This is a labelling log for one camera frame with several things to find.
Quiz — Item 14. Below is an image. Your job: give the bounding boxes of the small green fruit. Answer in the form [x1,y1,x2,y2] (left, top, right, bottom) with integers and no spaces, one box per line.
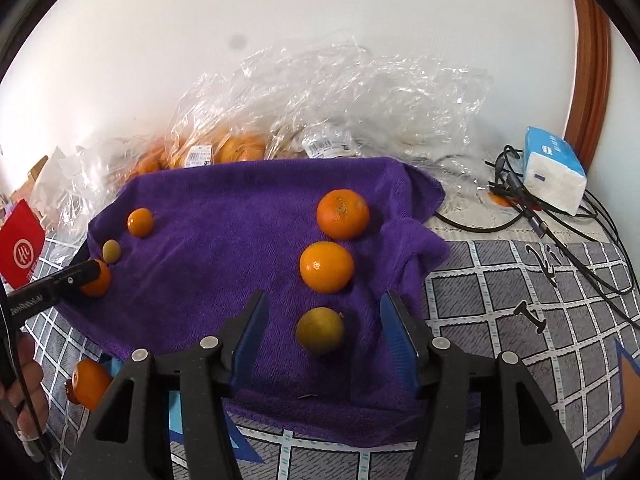
[102,240,122,264]

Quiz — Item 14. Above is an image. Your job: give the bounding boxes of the small orange mandarin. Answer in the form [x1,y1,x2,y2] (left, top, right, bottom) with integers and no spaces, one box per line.
[127,208,154,238]

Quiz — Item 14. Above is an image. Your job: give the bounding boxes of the yellow green citrus fruit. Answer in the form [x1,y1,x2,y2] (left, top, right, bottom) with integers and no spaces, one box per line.
[295,307,345,354]

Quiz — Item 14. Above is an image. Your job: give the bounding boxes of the large orange mandarin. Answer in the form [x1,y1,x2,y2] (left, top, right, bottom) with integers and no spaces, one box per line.
[316,188,370,240]

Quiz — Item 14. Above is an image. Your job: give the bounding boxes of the person's hand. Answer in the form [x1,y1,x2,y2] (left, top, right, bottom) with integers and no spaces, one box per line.
[0,331,50,443]

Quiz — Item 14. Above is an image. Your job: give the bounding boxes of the red paper shopping bag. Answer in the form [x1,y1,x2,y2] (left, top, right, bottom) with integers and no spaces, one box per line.
[0,200,46,289]

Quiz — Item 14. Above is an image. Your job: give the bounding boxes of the grey checked bed sheet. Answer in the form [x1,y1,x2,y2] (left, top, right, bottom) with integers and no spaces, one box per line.
[19,236,640,480]

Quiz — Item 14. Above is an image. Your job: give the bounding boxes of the bagged oranges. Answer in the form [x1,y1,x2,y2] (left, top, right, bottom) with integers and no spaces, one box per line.
[129,128,266,177]

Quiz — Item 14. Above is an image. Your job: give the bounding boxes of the purple towel covered tray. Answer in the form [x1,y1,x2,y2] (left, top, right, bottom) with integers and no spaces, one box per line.
[58,158,449,446]

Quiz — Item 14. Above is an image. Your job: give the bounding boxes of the blue white tissue pack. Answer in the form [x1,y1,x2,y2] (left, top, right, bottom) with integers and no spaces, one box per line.
[523,127,587,216]

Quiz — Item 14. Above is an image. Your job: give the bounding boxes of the clear plastic bags pile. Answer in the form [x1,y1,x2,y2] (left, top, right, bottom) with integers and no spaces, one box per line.
[27,41,491,242]

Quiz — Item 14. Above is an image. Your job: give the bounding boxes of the black cables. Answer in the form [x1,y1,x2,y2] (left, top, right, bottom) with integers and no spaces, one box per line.
[434,144,640,331]

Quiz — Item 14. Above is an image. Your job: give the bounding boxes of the brown wooden door frame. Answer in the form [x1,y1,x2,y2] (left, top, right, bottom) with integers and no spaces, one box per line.
[564,0,612,171]

